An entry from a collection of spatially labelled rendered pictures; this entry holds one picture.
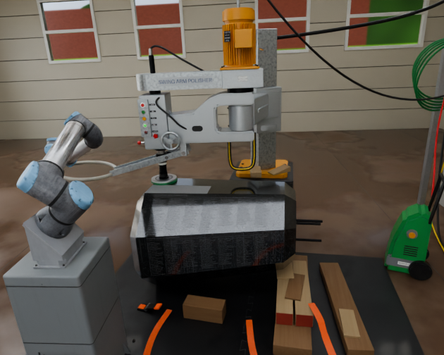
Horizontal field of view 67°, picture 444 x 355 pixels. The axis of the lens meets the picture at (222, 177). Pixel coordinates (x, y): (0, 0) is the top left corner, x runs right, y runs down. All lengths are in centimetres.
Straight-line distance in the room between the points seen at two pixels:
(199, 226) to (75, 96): 755
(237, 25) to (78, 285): 191
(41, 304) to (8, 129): 900
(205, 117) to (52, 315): 161
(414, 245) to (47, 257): 271
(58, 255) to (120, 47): 753
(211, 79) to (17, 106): 835
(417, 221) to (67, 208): 258
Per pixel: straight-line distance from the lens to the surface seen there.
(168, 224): 252
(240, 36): 248
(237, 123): 260
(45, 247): 193
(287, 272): 280
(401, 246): 327
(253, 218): 243
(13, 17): 1026
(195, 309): 264
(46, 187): 180
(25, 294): 206
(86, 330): 205
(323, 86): 875
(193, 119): 261
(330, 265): 317
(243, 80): 252
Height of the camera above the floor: 182
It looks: 19 degrees down
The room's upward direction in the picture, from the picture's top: 3 degrees counter-clockwise
